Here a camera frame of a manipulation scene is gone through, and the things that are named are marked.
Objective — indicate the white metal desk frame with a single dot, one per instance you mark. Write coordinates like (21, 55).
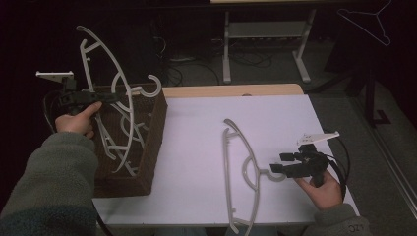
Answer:
(265, 29)

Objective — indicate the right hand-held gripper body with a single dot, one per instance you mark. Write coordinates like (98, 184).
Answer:
(311, 164)

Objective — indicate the person's right hand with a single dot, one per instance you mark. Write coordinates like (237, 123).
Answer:
(326, 195)

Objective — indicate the brown woven basket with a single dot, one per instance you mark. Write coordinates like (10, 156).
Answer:
(154, 147)

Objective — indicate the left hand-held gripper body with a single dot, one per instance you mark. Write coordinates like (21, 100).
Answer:
(73, 98)

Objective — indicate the white sheet mat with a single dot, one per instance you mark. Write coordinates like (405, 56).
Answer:
(196, 147)

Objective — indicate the black floor stand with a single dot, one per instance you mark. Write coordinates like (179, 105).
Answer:
(370, 98)

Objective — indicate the person's left hand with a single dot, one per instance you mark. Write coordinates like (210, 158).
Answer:
(75, 123)

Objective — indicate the metal floor rail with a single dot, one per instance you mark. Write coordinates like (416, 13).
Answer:
(393, 164)

